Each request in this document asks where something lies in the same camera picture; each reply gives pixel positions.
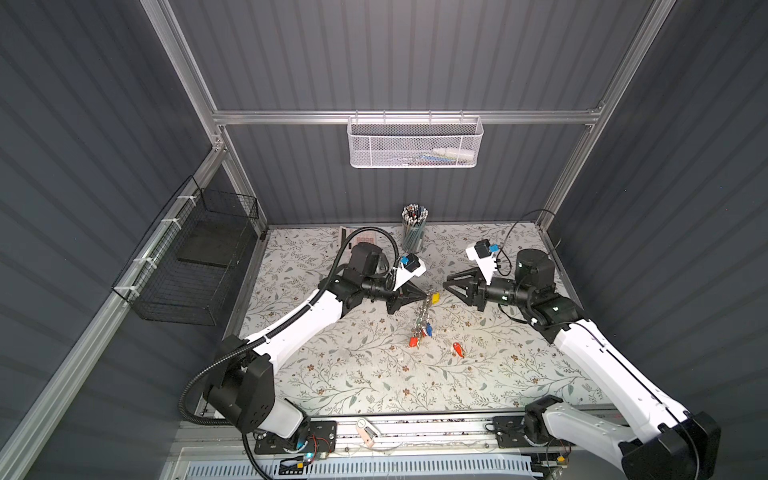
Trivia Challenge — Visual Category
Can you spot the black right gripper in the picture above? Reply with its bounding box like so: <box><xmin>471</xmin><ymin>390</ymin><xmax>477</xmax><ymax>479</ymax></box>
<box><xmin>442</xmin><ymin>266</ymin><xmax>529</xmax><ymax>312</ymax></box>

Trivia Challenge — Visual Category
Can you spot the round metal key organizer plate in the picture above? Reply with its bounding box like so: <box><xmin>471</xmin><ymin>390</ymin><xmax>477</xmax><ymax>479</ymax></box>
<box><xmin>408</xmin><ymin>291</ymin><xmax>440</xmax><ymax>348</ymax></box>

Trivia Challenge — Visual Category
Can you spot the red key tag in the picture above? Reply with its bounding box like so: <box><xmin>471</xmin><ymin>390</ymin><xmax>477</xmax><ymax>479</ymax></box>
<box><xmin>452</xmin><ymin>342</ymin><xmax>465</xmax><ymax>358</ymax></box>

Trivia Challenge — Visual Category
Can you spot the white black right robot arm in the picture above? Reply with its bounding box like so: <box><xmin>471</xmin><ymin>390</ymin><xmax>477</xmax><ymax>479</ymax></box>
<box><xmin>443</xmin><ymin>240</ymin><xmax>721</xmax><ymax>479</ymax></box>

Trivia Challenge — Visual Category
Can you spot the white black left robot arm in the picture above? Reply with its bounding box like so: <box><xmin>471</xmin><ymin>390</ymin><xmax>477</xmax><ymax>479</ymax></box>
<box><xmin>203</xmin><ymin>242</ymin><xmax>428</xmax><ymax>450</ymax></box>

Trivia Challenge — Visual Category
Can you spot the pink desk calculator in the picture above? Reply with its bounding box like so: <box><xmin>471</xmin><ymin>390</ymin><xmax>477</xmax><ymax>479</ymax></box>
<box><xmin>338</xmin><ymin>226</ymin><xmax>378</xmax><ymax>250</ymax></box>

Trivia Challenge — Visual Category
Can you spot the clear pen cup with pens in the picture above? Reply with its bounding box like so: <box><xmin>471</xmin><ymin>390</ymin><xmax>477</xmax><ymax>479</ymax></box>
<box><xmin>401</xmin><ymin>204</ymin><xmax>429</xmax><ymax>253</ymax></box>

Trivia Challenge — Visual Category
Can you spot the white bottle in basket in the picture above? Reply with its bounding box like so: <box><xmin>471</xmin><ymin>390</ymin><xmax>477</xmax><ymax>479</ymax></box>
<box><xmin>432</xmin><ymin>147</ymin><xmax>476</xmax><ymax>163</ymax></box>

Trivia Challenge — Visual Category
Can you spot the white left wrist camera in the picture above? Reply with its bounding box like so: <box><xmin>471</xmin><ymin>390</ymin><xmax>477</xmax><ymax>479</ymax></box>
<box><xmin>393</xmin><ymin>253</ymin><xmax>426</xmax><ymax>290</ymax></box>

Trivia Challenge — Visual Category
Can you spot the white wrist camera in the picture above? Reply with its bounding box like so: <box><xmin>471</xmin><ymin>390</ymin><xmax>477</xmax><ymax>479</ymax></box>
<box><xmin>465</xmin><ymin>239</ymin><xmax>500</xmax><ymax>285</ymax></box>
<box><xmin>393</xmin><ymin>253</ymin><xmax>426</xmax><ymax>290</ymax></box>

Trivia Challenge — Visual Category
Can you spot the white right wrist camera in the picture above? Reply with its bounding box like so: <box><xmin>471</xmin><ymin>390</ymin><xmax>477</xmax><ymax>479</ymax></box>
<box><xmin>465</xmin><ymin>239</ymin><xmax>500</xmax><ymax>285</ymax></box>

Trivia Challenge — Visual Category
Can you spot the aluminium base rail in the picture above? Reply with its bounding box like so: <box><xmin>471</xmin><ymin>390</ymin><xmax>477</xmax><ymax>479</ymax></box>
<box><xmin>160</xmin><ymin>410</ymin><xmax>612</xmax><ymax>479</ymax></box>

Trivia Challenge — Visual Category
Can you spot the white wire wall basket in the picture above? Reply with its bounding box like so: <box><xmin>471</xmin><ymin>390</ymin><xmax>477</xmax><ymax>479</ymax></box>
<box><xmin>346</xmin><ymin>115</ymin><xmax>484</xmax><ymax>169</ymax></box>

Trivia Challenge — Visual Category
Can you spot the black wire side basket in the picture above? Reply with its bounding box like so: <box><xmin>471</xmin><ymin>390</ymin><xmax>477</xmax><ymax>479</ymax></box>
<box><xmin>113</xmin><ymin>179</ymin><xmax>261</xmax><ymax>326</ymax></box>

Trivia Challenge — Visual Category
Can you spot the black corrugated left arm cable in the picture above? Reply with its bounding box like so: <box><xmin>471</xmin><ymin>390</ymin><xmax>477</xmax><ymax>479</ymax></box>
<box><xmin>178</xmin><ymin>226</ymin><xmax>401</xmax><ymax>427</ymax></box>

